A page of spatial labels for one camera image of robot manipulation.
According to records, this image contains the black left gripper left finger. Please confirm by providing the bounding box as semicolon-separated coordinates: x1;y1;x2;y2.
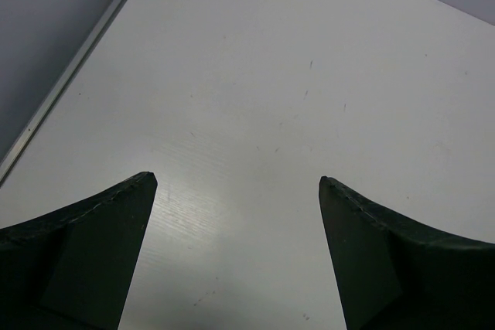
1;172;158;329

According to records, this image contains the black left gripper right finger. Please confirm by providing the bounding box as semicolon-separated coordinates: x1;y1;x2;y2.
319;177;494;329

